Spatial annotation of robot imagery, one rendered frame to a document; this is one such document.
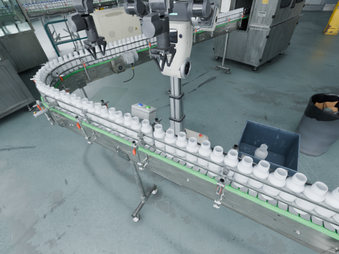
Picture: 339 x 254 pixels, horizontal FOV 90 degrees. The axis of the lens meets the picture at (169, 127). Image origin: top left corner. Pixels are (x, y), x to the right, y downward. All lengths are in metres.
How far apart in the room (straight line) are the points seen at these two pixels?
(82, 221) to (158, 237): 0.75
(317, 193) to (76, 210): 1.95
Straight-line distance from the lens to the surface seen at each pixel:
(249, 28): 4.36
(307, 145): 2.57
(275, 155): 1.43
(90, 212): 2.06
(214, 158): 0.77
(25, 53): 5.92
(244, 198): 0.88
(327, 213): 0.88
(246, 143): 1.43
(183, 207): 1.88
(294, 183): 0.79
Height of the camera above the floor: 1.72
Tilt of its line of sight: 41 degrees down
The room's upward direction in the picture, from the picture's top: 4 degrees counter-clockwise
